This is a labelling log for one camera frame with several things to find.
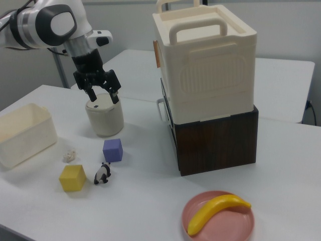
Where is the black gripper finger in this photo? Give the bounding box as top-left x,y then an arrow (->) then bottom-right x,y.
103,69 -> 122,105
73,72 -> 98,102

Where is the dark wood drawer box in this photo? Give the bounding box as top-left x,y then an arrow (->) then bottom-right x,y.
160,77 -> 259,177

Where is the crumpled white paper ball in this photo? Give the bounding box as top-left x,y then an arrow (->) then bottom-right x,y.
62,148 -> 77,162

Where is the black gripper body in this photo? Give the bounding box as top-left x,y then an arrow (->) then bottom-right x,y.
71,49 -> 106,87

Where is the cream open storage bin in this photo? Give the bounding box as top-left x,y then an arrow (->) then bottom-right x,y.
0,102 -> 58,171

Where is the panda figurine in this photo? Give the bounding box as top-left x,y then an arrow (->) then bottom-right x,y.
94,162 -> 112,185

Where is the purple cube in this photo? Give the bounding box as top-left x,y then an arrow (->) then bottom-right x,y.
102,138 -> 124,163

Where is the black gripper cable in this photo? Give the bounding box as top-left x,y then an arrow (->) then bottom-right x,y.
46,47 -> 68,56

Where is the small cream trash can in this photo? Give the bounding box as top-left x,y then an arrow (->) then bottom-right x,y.
85,93 -> 125,138

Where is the yellow banana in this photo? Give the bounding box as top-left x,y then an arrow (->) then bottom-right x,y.
187,194 -> 252,236

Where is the white drawer handle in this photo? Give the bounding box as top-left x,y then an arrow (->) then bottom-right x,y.
156,97 -> 168,123

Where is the orange cabinet door handle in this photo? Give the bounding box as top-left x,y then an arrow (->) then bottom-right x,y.
152,40 -> 161,69

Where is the grey metal post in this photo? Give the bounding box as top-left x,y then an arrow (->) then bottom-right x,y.
52,49 -> 70,89

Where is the black plug with cable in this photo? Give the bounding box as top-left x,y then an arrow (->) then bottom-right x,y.
304,99 -> 316,126

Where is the cream plastic cabinet box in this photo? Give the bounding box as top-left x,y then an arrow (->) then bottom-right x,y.
152,0 -> 258,124

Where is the pink plate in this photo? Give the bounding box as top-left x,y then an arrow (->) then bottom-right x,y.
181,190 -> 256,241

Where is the yellow cube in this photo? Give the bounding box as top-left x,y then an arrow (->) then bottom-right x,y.
59,164 -> 87,192

